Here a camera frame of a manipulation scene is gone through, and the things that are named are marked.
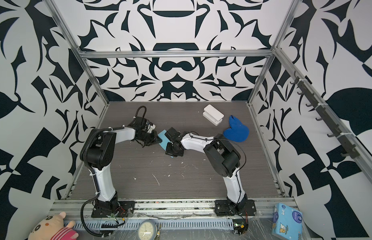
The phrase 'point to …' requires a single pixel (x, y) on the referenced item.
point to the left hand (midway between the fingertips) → (162, 138)
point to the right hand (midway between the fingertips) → (168, 153)
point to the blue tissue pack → (287, 222)
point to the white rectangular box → (213, 115)
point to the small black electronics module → (240, 226)
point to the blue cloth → (238, 132)
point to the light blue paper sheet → (165, 140)
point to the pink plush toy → (54, 227)
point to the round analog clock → (146, 230)
